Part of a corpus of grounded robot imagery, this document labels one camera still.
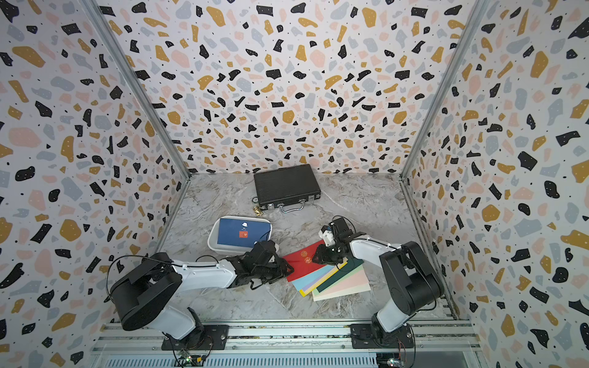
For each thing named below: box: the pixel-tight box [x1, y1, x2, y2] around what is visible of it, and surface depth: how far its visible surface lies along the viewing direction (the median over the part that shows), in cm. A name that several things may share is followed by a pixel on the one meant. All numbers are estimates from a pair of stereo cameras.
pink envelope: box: [316, 269, 369, 296], surface depth 87 cm
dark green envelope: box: [316, 256, 365, 293], surface depth 89 cm
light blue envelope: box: [291, 264, 336, 292], surface depth 88 cm
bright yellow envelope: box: [299, 256, 349, 298], surface depth 86 cm
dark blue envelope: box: [217, 217, 271, 248], surface depth 97 cm
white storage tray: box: [207, 216, 274, 255], surface depth 97 cm
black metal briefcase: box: [253, 163, 322, 214], surface depth 111 cm
